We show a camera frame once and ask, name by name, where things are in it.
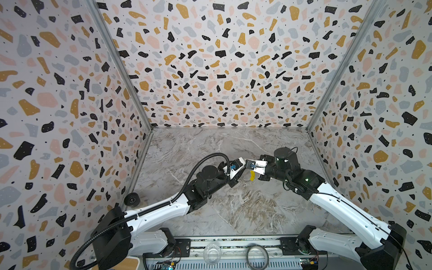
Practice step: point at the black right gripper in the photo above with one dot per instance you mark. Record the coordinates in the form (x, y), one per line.
(266, 170)

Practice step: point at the aluminium corner post left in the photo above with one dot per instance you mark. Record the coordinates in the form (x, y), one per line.
(108, 41)

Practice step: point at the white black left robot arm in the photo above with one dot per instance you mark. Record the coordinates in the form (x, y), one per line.
(114, 234)

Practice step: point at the clear glass bowl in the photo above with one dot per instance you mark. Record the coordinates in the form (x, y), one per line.
(212, 254)

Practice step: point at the black round knob bottle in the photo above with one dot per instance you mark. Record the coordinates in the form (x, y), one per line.
(132, 200)

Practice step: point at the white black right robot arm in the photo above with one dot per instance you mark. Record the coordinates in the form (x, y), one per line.
(373, 243)

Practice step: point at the yellow capped key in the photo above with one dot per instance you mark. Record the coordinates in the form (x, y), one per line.
(251, 175)

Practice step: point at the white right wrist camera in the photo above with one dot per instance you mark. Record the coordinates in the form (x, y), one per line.
(257, 166)

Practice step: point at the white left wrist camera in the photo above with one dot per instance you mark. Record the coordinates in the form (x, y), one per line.
(236, 168)

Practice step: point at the wooden tray white rim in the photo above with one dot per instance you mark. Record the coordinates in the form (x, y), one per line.
(131, 263)

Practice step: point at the aluminium corner post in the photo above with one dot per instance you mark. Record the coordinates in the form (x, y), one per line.
(108, 41)
(370, 16)

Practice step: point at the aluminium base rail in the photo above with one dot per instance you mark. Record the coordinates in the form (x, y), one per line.
(273, 252)

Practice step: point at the aluminium corner post right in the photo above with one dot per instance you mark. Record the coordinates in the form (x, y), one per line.
(370, 16)

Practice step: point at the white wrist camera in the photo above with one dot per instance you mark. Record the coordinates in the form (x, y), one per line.
(236, 168)
(257, 166)

